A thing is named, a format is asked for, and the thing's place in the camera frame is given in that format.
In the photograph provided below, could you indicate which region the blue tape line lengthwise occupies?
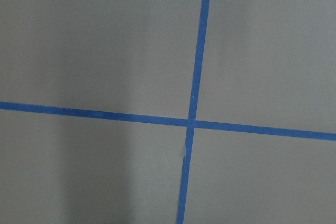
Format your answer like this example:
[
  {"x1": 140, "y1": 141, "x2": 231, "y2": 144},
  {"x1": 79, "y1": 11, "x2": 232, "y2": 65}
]
[{"x1": 176, "y1": 0, "x2": 210, "y2": 224}]

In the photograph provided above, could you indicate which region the blue tape line crosswise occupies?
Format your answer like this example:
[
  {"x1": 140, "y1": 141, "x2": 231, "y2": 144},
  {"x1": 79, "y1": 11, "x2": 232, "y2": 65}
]
[{"x1": 1, "y1": 101, "x2": 335, "y2": 141}]

